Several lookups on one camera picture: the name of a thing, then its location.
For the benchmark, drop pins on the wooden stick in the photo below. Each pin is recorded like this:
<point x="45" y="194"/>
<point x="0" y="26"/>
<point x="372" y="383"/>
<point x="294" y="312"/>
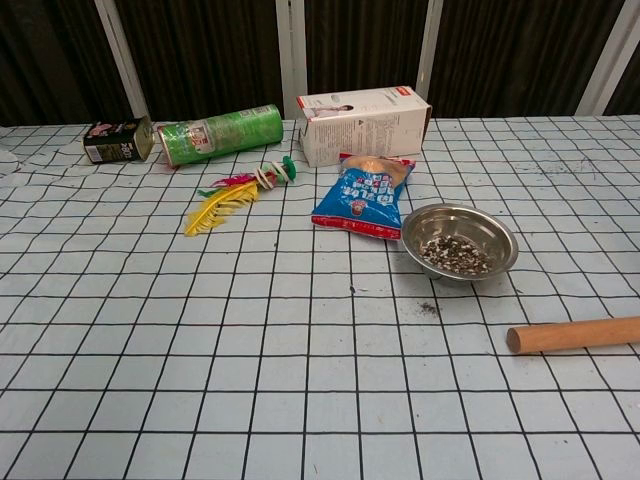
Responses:
<point x="575" y="334"/>

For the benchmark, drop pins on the white black-checkered tablecloth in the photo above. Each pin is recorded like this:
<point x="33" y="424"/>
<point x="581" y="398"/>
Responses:
<point x="200" y="350"/>

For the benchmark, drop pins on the green chips can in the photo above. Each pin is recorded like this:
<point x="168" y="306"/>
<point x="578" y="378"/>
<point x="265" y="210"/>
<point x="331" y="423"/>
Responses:
<point x="220" y="132"/>

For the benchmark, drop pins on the colourful feather shuttlecock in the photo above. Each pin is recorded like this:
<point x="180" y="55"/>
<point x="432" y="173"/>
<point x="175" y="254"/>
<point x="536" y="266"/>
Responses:
<point x="220" y="205"/>

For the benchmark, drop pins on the crushed seeds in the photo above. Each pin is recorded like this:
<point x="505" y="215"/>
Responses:
<point x="455" y="255"/>

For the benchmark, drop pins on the white metal frame post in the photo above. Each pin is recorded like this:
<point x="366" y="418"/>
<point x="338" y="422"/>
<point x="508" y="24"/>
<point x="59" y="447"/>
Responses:
<point x="122" y="55"/>
<point x="429" y="55"/>
<point x="612" y="55"/>
<point x="290" y="55"/>

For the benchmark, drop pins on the white carton box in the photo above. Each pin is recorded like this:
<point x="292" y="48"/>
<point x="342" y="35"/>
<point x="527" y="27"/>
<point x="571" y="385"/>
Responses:
<point x="360" y="135"/>

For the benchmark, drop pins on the blue snack bag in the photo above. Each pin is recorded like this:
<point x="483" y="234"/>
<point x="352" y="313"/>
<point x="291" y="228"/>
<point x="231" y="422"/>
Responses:
<point x="360" y="200"/>

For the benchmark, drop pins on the black rectangular tin can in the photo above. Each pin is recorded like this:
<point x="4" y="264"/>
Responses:
<point x="112" y="145"/>

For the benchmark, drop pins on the stainless steel bowl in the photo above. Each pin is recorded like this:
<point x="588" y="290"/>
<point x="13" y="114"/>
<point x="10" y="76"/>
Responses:
<point x="450" y="220"/>

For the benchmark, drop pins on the spilled seed crumbs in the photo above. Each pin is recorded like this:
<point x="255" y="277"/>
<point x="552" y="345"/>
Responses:
<point x="427" y="307"/>

